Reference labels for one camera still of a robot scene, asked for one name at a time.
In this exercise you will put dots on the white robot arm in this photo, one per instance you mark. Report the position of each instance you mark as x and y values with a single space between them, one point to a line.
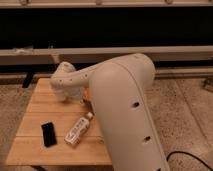
117 92

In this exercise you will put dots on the clear plastic bottle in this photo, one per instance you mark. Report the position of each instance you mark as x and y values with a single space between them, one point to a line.
80 127

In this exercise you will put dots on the wooden table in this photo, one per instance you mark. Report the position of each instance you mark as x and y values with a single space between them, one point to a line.
28 147

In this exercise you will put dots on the black rectangular block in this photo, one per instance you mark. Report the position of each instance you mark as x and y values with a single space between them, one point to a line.
49 136

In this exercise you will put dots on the metal shelf rail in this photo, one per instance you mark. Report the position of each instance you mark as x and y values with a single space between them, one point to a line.
25 56

